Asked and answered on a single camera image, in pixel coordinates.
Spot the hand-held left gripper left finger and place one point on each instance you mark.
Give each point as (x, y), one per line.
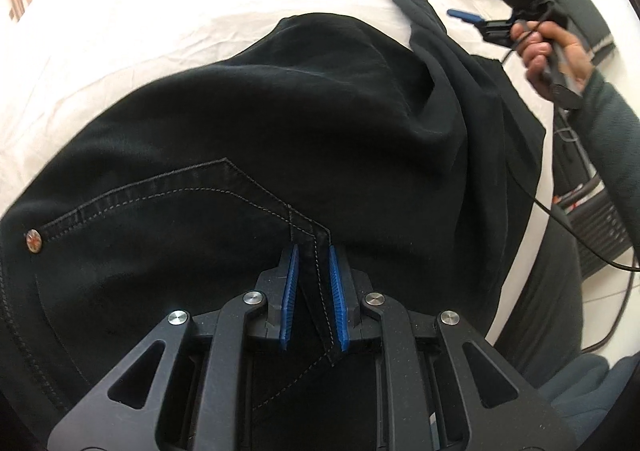
(290, 293)

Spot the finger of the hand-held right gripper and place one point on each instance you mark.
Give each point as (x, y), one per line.
(462, 17)

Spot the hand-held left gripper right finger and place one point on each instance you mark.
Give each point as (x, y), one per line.
(339, 296)

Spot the black pants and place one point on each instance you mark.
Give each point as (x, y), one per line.
(300, 131)

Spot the person's right forearm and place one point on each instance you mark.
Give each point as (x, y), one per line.
(615, 141)

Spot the person's right hand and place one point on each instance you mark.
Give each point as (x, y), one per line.
(567, 45)

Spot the person's grey trouser leg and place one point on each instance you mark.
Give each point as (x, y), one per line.
(545, 291)

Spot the black gridded object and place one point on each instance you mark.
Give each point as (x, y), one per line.
(600, 231)

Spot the person's grey sweater torso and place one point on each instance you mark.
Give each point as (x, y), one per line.
(595, 401)

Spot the white bed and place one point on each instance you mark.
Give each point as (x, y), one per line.
(150, 6)

